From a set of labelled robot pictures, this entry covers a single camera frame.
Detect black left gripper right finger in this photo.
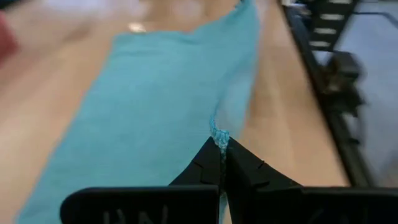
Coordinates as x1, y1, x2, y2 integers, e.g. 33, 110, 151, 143
224, 138, 398, 224

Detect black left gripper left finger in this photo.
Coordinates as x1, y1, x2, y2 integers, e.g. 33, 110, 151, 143
60, 136, 223, 224

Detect teal microfiber towel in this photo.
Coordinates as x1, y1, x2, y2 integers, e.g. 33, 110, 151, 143
15, 0, 262, 224

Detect pink translucent plastic basket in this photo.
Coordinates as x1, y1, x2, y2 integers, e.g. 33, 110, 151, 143
0, 12, 19, 63

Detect black connector box white labels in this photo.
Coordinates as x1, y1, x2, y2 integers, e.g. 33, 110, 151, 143
306, 0, 358, 52

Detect black aluminium table frame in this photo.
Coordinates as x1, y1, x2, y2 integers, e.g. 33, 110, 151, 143
281, 2, 374, 187

